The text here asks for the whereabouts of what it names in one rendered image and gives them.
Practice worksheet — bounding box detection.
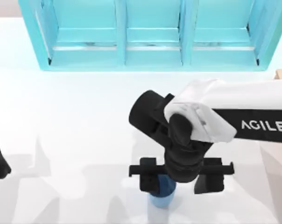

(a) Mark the blue cup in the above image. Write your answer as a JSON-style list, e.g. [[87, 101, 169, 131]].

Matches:
[[148, 174, 177, 209]]

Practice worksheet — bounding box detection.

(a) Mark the light blue rack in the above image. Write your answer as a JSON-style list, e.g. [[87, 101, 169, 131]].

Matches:
[[17, 0, 281, 72]]

